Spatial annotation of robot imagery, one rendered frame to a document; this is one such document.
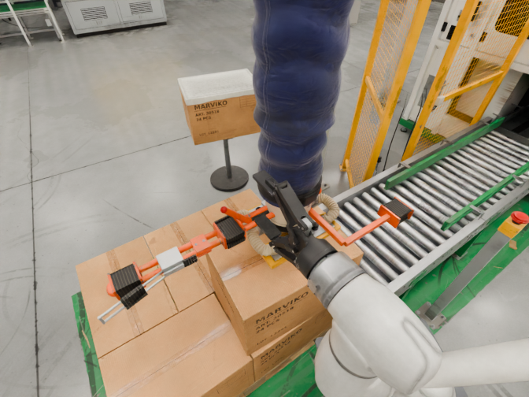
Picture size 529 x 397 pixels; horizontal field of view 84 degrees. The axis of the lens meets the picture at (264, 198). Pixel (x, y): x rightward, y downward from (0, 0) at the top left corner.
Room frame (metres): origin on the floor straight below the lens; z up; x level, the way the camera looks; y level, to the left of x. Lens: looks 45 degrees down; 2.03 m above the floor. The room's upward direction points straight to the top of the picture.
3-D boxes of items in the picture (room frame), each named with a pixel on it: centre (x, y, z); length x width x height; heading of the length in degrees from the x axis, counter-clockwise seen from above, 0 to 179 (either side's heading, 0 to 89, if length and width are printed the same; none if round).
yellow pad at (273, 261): (0.71, -0.14, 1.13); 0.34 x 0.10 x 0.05; 124
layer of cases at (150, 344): (0.86, 0.33, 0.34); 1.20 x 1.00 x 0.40; 124
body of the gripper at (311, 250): (0.33, -0.08, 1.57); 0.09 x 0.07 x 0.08; 34
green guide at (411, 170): (2.05, -1.52, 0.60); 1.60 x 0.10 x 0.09; 124
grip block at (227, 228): (0.65, 0.12, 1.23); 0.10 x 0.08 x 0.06; 34
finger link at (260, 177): (0.44, -0.01, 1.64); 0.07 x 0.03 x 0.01; 34
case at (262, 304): (0.78, -0.08, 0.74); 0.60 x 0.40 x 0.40; 120
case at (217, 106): (2.33, 0.36, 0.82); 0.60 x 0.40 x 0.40; 110
